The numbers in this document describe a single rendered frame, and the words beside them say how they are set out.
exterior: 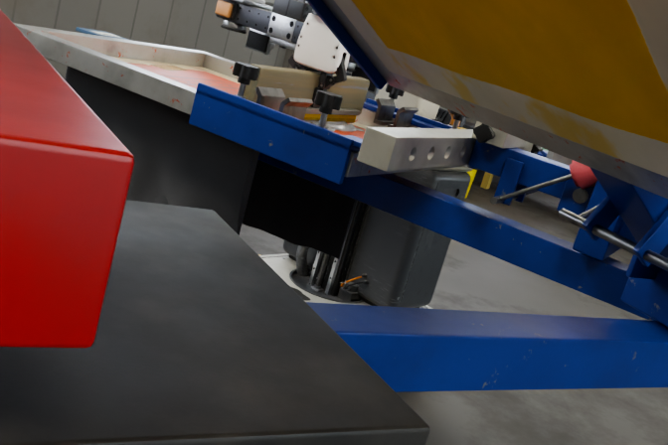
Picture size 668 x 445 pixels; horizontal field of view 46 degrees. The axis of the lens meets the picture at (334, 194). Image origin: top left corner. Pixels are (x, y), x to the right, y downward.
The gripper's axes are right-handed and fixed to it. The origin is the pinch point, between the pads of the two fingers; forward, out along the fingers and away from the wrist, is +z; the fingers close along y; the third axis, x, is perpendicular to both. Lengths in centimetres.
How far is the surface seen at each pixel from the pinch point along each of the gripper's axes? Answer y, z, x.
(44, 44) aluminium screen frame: 41, 4, 30
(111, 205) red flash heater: -58, -8, 109
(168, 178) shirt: 11.0, 20.0, 22.3
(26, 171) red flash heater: -56, -9, 112
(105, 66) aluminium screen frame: 24.4, 3.2, 29.6
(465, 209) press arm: -38.0, 9.1, 3.3
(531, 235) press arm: -50, 9, 3
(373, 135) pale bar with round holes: -32.2, -2.4, 34.5
